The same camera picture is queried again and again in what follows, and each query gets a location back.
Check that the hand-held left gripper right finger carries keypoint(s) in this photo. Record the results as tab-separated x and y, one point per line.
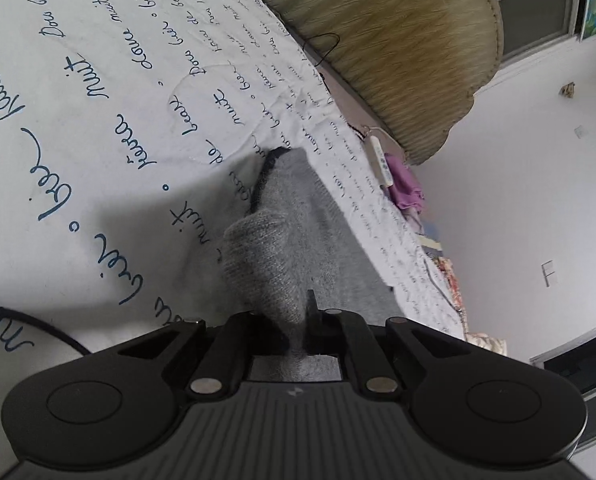
323	332

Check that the purple cloth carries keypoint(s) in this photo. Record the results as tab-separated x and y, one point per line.
403	185

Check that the small brown wall ornament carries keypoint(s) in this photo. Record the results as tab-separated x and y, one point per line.
567	90

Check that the white double wall switch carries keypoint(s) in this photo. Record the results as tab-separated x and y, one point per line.
549	272

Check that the olive padded headboard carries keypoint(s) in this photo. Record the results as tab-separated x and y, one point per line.
378	35

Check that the window with grey frame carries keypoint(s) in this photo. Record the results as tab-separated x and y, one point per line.
583	365
528	10

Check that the red patterned cloth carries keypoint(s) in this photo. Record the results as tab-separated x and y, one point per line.
450	285

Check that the white power strip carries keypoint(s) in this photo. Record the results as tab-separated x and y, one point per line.
382	162

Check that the white script-printed bed sheet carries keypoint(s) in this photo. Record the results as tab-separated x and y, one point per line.
78	135

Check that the cream patterned cloth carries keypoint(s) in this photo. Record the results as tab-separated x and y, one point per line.
485	344

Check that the grey sweater with navy sleeves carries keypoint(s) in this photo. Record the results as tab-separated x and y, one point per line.
288	260

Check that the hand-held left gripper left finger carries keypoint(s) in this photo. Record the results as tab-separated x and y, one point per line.
238	330

